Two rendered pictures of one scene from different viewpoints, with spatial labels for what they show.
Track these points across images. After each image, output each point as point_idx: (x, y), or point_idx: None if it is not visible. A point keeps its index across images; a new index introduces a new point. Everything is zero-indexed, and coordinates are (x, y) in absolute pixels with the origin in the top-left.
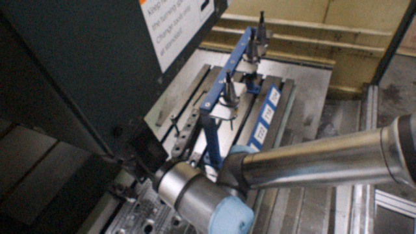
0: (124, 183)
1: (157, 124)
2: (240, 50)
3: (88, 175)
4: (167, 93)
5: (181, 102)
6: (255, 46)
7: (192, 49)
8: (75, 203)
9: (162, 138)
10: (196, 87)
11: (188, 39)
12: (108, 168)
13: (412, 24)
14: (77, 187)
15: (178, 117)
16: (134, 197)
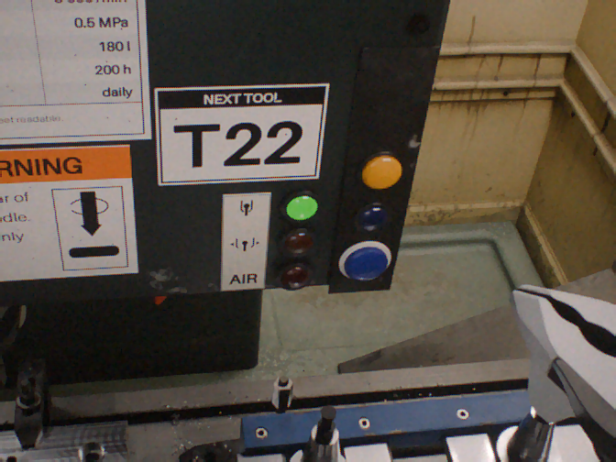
0: (76, 401)
1: (342, 369)
2: (527, 412)
3: (82, 317)
4: (440, 328)
5: (385, 378)
6: (533, 439)
7: (13, 296)
8: (16, 341)
9: (242, 404)
10: (468, 385)
11: (1, 279)
12: (137, 343)
13: None
14: (45, 317)
15: (338, 403)
16: (23, 440)
